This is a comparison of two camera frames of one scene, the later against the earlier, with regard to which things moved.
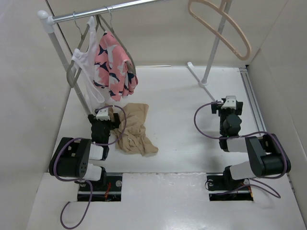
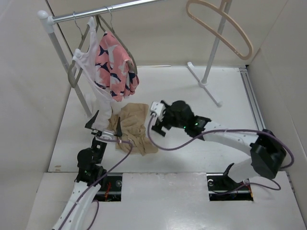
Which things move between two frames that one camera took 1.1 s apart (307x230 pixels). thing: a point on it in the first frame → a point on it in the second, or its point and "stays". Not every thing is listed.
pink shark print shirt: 113,68 stays
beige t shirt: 134,139 stays
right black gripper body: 224,113 → 169,120
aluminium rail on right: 253,99 stays
